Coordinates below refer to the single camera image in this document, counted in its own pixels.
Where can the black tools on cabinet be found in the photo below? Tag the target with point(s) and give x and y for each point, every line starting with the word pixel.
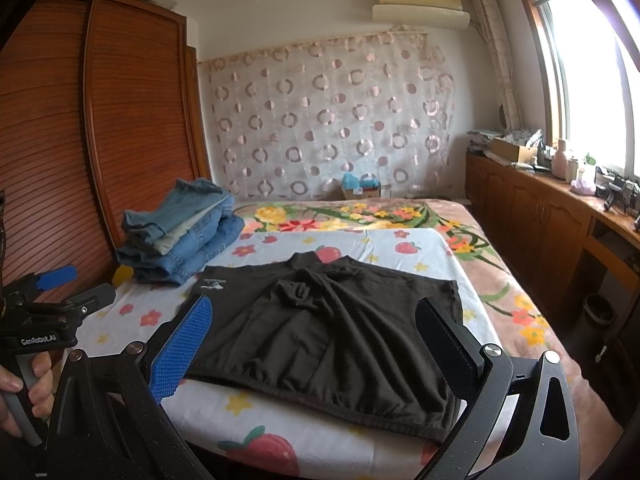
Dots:
pixel 618 193

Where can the dark waste bin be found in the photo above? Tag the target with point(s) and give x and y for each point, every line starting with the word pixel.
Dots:
pixel 598 316

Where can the person's left hand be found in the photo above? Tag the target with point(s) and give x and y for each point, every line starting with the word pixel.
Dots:
pixel 26 397

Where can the blue item on small box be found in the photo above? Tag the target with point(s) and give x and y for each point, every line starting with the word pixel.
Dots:
pixel 362 188

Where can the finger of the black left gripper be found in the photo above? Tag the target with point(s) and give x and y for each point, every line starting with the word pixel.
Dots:
pixel 90 301

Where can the yellow pillow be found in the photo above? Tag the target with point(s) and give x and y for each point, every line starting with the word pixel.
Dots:
pixel 121 275

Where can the bright window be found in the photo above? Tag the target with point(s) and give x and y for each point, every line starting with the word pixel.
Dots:
pixel 592 83

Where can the white strawberry flower bed sheet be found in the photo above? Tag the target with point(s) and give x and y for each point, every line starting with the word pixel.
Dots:
pixel 249 428

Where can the sheer circle pattern curtain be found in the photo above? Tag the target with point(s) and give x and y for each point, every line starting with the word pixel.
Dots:
pixel 294 122

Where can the stack of folded blue jeans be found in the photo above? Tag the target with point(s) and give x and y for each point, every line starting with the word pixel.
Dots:
pixel 193 224

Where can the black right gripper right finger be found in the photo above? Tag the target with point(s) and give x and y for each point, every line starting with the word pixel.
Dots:
pixel 453 348

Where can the long wooden cabinet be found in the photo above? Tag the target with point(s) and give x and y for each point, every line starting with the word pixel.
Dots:
pixel 561 247

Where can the wall air conditioner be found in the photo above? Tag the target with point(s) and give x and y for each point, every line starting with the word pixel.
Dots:
pixel 447 14

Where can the brown wooden louvered wardrobe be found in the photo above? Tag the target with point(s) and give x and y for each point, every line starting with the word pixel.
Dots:
pixel 100 114

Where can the black pants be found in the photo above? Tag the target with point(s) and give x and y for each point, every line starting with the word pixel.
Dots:
pixel 339 337

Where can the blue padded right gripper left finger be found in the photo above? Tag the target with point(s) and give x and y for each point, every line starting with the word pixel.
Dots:
pixel 173 346

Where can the cardboard box on cabinet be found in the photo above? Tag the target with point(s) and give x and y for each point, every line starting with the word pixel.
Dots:
pixel 512 152

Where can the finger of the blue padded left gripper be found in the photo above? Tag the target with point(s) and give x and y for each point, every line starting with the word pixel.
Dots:
pixel 56 278

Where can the pink bottle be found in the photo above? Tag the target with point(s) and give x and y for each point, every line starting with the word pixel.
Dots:
pixel 559 161

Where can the pink floral blanket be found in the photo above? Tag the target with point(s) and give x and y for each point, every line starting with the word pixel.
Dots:
pixel 519 324

